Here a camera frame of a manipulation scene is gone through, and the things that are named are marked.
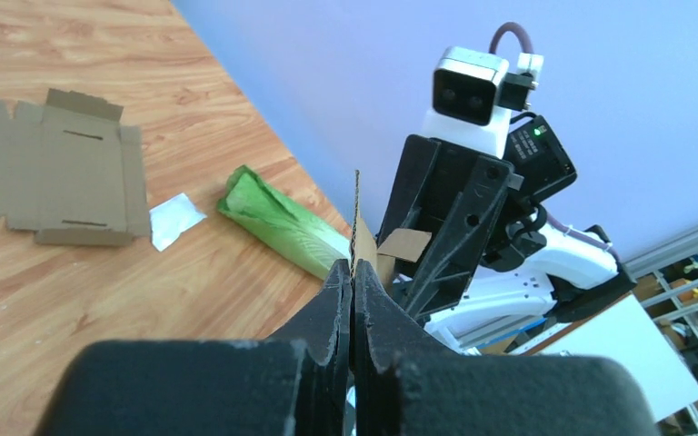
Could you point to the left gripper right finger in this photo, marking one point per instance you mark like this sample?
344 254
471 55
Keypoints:
408 383

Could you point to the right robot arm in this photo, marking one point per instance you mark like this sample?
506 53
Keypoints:
566 275

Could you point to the cardboard box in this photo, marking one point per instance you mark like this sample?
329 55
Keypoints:
71 172
364 253

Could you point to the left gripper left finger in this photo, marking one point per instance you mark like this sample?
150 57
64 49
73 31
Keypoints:
291 383

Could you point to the green napa cabbage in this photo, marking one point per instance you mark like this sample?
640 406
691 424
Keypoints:
284 225

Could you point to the small white plastic packet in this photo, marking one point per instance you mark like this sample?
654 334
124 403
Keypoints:
169 220

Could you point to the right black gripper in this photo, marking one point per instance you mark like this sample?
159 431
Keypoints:
462 198

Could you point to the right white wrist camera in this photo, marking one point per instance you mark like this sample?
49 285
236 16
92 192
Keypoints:
474 95

